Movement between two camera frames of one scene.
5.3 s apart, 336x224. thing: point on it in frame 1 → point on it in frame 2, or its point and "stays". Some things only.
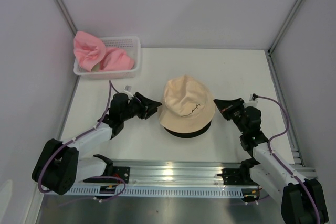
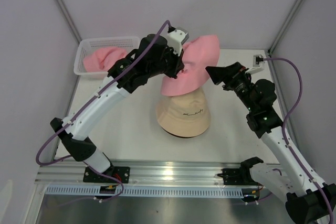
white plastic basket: x=133 y=44 stays
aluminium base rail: x=188 y=172 stays
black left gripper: x=152 y=106 → x=178 y=64
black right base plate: x=237 y=177 stays
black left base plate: x=124 y=172 stays
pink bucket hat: x=116 y=59 stays
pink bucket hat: x=88 y=50 → x=199 y=53
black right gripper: x=225 y=106 → x=236 y=71
